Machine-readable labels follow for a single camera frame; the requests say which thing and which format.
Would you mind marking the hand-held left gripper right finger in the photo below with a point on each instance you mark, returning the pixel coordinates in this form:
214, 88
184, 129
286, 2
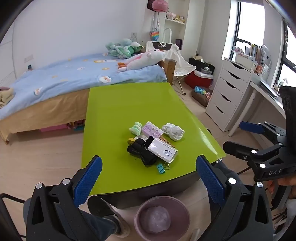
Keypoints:
209, 180

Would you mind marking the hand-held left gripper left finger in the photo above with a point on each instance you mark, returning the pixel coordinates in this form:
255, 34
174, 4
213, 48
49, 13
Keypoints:
89, 178

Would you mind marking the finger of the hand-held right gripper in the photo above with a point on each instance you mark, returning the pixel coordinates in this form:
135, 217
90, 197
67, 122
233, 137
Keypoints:
249, 127
235, 148

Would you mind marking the teal binder clip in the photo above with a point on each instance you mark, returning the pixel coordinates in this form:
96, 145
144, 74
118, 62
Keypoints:
162, 168

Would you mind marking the white tissue packet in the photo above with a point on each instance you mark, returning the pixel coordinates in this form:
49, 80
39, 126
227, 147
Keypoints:
161, 150

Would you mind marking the black socks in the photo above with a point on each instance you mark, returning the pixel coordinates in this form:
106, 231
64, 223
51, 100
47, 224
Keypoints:
141, 151

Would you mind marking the mauve plastic bin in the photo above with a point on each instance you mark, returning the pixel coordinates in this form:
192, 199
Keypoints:
161, 235

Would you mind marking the person's right hand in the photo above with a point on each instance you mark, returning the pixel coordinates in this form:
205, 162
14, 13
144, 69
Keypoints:
285, 182

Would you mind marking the black shoe with white sole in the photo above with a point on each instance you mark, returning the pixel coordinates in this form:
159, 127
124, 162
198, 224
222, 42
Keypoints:
101, 208

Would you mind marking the white desk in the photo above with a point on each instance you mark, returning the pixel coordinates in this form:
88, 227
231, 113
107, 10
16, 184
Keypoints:
266, 97

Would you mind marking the white drawer unit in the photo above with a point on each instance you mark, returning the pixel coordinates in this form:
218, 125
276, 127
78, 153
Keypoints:
229, 92

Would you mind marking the colourful toy blocks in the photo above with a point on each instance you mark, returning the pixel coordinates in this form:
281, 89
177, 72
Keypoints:
75, 126

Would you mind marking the white tube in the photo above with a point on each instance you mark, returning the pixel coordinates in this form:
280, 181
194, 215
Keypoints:
195, 234

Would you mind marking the yellow tape roll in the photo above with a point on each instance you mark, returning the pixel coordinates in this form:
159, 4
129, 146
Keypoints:
131, 140

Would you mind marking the brown pet bed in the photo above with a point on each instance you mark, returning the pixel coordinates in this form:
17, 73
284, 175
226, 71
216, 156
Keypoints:
200, 98

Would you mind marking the pink storage box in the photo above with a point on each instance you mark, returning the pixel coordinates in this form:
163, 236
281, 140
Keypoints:
53, 128

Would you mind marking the teal toy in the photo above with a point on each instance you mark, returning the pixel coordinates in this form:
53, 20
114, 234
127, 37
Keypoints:
199, 90

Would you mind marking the clear plastic bin bag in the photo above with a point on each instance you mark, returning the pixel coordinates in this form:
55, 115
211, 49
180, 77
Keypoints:
157, 220

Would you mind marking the green white rolled socks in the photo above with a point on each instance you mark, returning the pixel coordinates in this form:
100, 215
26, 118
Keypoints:
136, 128

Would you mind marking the red cooler box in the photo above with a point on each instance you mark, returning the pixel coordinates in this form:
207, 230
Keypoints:
198, 80

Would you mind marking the row of books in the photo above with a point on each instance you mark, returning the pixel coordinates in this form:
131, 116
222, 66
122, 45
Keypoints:
256, 54

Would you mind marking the purple printed box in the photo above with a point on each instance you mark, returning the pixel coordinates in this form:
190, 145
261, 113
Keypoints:
151, 131

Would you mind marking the bed with beige skirt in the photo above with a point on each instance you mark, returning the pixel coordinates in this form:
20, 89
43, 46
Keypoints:
57, 106

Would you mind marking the black bag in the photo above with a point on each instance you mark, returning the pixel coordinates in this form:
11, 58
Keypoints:
196, 63

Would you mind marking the green top table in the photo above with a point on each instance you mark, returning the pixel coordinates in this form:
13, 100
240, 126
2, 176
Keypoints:
129, 104

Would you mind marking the white folding chair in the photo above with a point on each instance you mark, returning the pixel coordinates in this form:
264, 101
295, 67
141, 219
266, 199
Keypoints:
175, 60

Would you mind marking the blue printed blanket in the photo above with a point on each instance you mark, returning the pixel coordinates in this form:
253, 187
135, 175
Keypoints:
69, 76

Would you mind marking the dark purple box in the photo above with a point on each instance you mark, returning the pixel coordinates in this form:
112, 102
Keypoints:
178, 44

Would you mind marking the beige cloth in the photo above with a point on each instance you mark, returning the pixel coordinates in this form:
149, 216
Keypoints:
5, 97

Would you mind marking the pink white plush toy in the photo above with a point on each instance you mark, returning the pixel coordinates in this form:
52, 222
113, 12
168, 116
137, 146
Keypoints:
143, 59

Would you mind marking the rainbow bag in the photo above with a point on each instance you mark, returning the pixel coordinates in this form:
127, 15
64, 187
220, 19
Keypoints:
154, 36

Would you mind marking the plush toys on shelf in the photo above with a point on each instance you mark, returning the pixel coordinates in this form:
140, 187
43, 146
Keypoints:
174, 17

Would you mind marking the green plush toy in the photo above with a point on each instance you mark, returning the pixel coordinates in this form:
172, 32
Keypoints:
122, 48

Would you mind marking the pink balloon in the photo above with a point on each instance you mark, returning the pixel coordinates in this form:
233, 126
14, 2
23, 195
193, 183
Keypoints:
159, 5

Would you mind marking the black frame window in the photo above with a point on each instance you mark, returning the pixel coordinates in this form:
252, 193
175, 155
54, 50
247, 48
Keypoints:
235, 41

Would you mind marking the white wall shelf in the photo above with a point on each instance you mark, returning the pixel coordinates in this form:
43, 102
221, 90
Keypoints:
178, 30

